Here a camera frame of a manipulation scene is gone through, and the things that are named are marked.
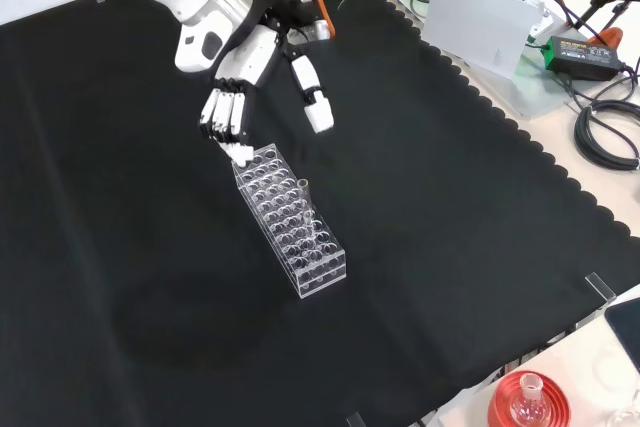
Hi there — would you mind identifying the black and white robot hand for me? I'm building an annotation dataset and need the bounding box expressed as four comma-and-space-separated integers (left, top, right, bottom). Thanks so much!
198, 0, 335, 168

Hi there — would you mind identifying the clear test tube rack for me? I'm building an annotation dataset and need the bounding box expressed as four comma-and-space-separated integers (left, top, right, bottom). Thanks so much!
231, 143, 347, 301

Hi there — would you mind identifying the pale board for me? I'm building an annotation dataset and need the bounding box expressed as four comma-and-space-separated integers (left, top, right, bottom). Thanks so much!
422, 0, 546, 81

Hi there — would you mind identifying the black bench cloth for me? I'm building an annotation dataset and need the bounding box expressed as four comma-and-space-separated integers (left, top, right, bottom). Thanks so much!
0, 0, 640, 427

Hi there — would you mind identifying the black power adapter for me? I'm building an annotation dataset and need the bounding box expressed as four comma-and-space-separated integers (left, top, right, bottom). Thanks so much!
543, 35, 626, 82

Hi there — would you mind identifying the orange plastic piece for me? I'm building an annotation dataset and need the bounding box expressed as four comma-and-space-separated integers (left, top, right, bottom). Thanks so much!
587, 26, 625, 48

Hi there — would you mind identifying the clear round-bottom flask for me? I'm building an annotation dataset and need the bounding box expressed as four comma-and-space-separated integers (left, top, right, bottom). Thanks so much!
509, 372, 553, 427

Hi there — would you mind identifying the dark tablet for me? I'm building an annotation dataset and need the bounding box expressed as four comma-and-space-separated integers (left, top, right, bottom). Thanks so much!
603, 296, 640, 363

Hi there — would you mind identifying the white wrist camera shell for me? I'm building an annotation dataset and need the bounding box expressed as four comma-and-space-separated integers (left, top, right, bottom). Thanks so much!
173, 14, 236, 74

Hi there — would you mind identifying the silver cable connector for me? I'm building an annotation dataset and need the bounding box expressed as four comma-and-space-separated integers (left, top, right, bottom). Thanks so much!
299, 19, 337, 41

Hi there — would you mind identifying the grey base plate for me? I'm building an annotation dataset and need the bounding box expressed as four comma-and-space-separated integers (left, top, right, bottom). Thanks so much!
384, 0, 584, 121

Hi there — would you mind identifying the coiled black cable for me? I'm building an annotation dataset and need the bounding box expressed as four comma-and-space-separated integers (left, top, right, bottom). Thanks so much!
573, 99, 640, 172

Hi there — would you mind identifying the red ring stand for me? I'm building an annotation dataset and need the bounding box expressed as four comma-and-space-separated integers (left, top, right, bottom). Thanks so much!
487, 370, 572, 427

